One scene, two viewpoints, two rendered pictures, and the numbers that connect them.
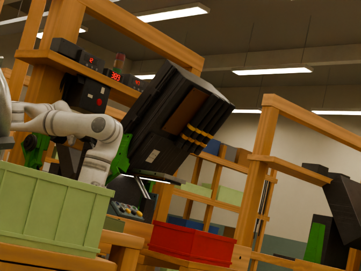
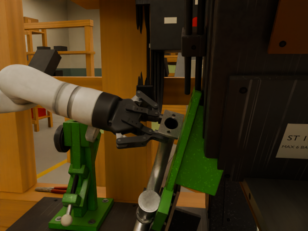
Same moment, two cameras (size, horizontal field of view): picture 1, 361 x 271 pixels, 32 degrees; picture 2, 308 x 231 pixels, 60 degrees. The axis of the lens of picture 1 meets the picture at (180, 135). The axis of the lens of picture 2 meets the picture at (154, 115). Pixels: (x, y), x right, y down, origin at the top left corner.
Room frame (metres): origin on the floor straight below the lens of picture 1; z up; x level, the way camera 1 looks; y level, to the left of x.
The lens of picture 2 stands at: (2.55, -0.09, 1.31)
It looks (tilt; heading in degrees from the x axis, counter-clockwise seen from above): 10 degrees down; 58
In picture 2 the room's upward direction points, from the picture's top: straight up
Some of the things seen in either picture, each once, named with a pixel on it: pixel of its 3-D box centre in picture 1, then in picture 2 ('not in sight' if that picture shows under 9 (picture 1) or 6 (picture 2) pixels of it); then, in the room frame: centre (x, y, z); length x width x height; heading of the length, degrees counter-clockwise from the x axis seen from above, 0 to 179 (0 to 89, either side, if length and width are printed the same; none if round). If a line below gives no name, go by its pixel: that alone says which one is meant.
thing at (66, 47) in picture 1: (67, 50); not in sight; (2.88, 0.61, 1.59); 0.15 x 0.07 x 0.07; 140
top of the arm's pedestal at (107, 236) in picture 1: (78, 228); not in sight; (2.14, 0.26, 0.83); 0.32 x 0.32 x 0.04; 47
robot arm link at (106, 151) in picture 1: (103, 141); not in sight; (2.16, 0.25, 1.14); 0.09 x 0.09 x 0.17; 63
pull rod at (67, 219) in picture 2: not in sight; (68, 211); (2.70, 0.53, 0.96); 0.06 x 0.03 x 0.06; 50
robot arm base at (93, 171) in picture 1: (90, 185); not in sight; (2.15, 0.26, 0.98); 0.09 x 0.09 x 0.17; 53
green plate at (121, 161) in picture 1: (118, 155); (198, 145); (2.86, 0.25, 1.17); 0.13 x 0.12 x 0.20; 140
